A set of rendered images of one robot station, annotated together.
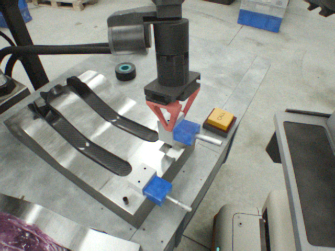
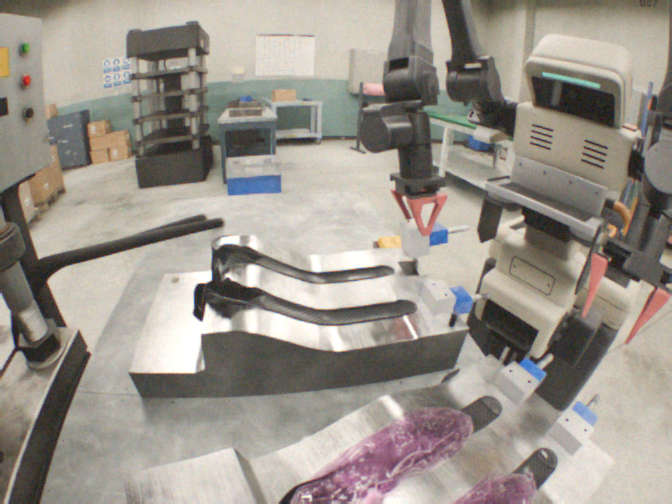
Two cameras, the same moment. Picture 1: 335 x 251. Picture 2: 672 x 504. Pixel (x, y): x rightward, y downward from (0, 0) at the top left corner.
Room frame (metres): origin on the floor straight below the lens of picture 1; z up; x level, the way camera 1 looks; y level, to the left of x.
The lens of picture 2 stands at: (0.05, 0.46, 1.20)
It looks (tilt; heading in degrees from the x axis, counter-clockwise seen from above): 29 degrees down; 315
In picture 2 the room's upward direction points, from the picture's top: 3 degrees clockwise
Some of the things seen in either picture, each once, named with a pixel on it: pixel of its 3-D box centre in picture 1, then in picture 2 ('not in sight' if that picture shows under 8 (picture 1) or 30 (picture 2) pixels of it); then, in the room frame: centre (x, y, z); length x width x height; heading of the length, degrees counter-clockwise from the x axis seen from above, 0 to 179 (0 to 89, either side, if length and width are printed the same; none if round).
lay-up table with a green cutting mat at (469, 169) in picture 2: not in sight; (472, 149); (1.84, -3.83, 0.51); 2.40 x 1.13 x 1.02; 155
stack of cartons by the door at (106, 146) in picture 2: not in sight; (109, 140); (7.19, -0.24, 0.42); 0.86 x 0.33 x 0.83; 61
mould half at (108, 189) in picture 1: (90, 126); (292, 304); (0.40, 0.21, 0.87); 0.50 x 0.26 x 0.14; 57
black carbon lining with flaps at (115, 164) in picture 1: (87, 118); (301, 282); (0.38, 0.20, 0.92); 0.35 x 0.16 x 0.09; 57
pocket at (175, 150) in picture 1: (172, 151); (411, 276); (0.31, -0.01, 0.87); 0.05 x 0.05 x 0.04; 57
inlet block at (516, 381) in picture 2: not in sight; (530, 374); (0.04, 0.05, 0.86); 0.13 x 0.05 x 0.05; 75
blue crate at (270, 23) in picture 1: (260, 16); (253, 180); (3.26, -1.37, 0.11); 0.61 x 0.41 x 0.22; 61
